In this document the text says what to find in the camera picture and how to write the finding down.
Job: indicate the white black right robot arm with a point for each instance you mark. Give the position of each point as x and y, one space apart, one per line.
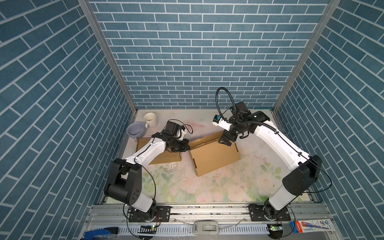
304 169

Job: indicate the lavender ceramic bowl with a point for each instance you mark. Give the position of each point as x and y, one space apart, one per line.
136 130

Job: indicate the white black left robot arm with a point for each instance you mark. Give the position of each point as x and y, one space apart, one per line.
124 181

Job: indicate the aluminium corner post right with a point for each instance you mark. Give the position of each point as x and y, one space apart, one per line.
318 30

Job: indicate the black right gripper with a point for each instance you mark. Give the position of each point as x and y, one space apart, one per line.
226 133

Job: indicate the brown cardboard box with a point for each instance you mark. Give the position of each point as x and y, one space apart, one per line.
163 158
209 155

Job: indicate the aluminium corner post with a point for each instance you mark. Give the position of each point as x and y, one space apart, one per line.
93 22
318 30

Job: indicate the blue black tool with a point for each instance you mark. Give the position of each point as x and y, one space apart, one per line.
101 234

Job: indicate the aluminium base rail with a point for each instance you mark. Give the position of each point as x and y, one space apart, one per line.
237 221

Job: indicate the cream ceramic mug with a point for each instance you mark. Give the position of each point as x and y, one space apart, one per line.
151 120

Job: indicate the aluminium corner post left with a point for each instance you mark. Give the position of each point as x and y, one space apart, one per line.
93 22

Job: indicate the grey plastic clamp handle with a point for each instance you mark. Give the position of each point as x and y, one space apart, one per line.
206 228

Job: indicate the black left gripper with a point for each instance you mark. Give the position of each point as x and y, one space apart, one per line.
184 148

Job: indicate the white red blue tube box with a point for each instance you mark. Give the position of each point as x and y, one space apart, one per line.
309 226

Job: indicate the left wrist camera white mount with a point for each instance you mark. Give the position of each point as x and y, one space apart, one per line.
181 133

